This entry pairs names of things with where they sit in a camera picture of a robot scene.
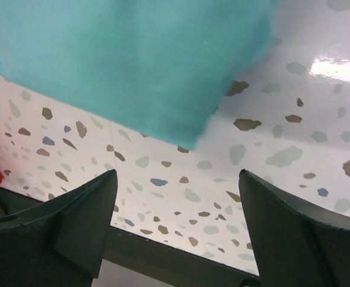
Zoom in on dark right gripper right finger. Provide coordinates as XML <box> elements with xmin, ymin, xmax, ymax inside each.
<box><xmin>238</xmin><ymin>170</ymin><xmax>350</xmax><ymax>286</ymax></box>

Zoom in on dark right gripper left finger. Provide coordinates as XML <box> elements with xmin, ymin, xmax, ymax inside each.
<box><xmin>0</xmin><ymin>170</ymin><xmax>118</xmax><ymax>286</ymax></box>

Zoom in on teal t shirt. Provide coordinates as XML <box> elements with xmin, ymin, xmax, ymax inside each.
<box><xmin>0</xmin><ymin>1</ymin><xmax>278</xmax><ymax>149</ymax></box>

